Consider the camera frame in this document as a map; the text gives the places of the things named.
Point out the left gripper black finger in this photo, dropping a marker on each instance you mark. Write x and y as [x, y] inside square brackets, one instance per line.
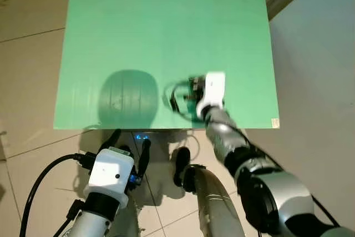
[145, 156]
[112, 139]

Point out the grey robot left leg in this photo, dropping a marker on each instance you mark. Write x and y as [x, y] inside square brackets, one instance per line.
[130, 223]

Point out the grey robot leg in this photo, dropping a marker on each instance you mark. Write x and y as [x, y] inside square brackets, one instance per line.
[130, 223]
[211, 203]

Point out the green sheet with white sticker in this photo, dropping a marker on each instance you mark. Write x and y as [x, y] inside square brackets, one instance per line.
[166, 37]

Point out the grey robot right leg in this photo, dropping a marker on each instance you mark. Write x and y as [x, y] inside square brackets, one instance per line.
[211, 203]

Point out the small white corner sticker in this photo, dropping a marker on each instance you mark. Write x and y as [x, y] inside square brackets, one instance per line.
[275, 122]

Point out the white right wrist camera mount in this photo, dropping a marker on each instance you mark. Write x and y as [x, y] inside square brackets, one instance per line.
[213, 87]

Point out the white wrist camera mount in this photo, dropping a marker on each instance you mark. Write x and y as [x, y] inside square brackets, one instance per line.
[111, 170]
[213, 87]

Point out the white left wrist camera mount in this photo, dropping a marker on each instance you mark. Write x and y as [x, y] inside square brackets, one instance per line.
[111, 170]

